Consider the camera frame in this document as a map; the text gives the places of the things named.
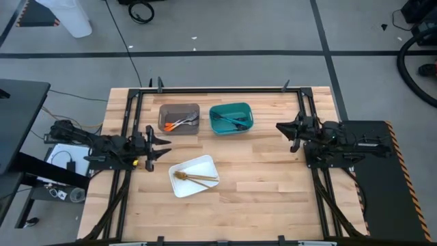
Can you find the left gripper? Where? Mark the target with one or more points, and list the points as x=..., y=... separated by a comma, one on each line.
x=140, y=147

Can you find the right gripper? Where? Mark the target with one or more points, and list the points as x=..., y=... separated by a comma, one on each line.
x=309, y=130

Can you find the grey plastic bin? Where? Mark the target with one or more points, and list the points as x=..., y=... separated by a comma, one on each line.
x=174, y=111

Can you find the white plastic bin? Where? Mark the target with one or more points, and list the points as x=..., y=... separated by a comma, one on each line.
x=201, y=167

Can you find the teal plastic bin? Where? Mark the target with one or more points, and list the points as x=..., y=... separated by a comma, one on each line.
x=239, y=108

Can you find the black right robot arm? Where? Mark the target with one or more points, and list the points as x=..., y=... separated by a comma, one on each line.
x=362, y=145

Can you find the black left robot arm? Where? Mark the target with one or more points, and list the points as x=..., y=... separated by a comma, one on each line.
x=102, y=145

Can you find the white sheet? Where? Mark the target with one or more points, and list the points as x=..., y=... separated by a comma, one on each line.
x=82, y=153

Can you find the small black charger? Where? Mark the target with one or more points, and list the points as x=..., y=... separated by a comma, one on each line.
x=71, y=166

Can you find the clear glass cup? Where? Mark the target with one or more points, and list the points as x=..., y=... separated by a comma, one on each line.
x=78, y=195

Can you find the black power adapter brick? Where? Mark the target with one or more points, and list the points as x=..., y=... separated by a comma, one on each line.
x=48, y=139

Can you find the large hazard-edged black mat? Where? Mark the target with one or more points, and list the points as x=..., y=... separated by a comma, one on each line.
x=385, y=191

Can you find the small black floor scrap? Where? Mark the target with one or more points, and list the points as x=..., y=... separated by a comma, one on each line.
x=384, y=26

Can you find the black desk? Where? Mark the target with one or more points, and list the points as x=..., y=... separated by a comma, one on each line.
x=20, y=116

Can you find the black desk foot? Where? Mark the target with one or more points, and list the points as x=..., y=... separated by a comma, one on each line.
x=31, y=222

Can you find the red black tool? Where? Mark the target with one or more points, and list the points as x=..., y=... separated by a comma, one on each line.
x=428, y=70

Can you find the white plastic bag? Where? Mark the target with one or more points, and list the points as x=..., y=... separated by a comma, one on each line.
x=71, y=20

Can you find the black equipment case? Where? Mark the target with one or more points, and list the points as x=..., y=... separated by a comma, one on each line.
x=420, y=10

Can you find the small hazard-edged black mat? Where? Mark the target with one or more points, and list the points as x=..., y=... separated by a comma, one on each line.
x=34, y=17

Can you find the black frame clamp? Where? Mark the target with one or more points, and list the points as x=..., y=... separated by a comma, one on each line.
x=160, y=85
x=285, y=86

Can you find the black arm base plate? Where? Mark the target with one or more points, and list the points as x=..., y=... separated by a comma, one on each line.
x=327, y=163
x=112, y=165

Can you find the black aluminium table frame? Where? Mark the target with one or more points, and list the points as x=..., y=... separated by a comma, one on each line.
x=218, y=90

